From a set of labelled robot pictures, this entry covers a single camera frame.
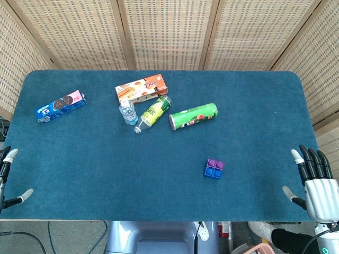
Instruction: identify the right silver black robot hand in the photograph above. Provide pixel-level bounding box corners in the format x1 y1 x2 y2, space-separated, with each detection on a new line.
282 144 339 224

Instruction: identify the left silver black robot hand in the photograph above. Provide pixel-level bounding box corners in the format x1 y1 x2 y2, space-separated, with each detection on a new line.
0 145 34 211

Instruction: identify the purple building block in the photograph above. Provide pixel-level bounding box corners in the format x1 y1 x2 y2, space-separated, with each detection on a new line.
207 158 225 170

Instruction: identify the blue building block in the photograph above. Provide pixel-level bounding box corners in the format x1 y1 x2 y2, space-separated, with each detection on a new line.
203 166 224 180

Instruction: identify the black trouser leg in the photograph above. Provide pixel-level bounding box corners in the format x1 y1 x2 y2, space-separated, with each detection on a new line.
271 228 320 254

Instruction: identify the white sneaker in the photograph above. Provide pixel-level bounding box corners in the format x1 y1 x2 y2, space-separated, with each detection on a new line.
248 221 276 244

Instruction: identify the blue Oreo cookie box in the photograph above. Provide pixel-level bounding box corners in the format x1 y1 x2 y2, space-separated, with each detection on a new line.
34 89 87 123

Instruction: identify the pink plastic basket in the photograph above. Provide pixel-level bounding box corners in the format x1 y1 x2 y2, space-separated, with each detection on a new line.
233 242 276 254

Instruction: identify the red white box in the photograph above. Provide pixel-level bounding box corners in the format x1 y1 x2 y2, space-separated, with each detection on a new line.
218 221 233 239

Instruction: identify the woven bamboo screen panel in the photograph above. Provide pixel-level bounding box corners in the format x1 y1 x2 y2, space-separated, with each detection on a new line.
270 0 339 170
198 0 332 71
6 0 136 71
0 0 58 122
118 0 220 71

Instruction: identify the blue carpet table mat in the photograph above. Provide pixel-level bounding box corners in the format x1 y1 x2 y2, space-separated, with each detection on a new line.
0 69 318 222

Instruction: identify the small clear water bottle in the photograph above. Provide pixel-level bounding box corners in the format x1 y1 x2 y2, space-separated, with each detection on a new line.
118 99 138 125

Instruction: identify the green Pringles can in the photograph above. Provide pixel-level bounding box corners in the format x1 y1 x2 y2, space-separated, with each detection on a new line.
168 102 219 131

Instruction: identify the orange biscuit box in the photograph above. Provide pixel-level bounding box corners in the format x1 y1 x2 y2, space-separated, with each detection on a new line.
115 74 169 105

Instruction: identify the clear bottle with green label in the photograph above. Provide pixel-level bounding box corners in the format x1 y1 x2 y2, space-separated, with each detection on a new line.
133 95 173 134

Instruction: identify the grey-blue robot torso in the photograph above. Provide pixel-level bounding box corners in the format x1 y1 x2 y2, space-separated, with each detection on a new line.
105 221 221 254

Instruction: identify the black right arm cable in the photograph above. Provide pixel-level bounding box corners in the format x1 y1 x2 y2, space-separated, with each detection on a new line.
301 229 333 254

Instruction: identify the black floor cable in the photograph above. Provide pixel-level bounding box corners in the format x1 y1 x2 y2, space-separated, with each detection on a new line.
0 231 47 254

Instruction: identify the blue floor cable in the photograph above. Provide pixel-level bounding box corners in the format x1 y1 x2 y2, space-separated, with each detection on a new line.
47 221 109 254

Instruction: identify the black torso cable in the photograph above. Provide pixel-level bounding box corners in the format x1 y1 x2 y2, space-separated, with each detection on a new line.
193 222 203 254

